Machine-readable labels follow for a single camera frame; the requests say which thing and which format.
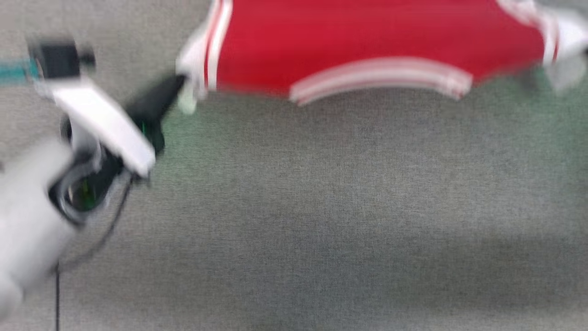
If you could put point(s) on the red white-trimmed garment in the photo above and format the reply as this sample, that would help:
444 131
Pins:
367 32

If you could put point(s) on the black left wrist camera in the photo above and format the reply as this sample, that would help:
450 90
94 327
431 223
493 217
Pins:
57 59

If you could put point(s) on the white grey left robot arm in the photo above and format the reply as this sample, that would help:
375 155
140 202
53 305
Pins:
27 220

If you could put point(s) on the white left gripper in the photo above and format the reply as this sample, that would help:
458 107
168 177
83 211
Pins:
108 124

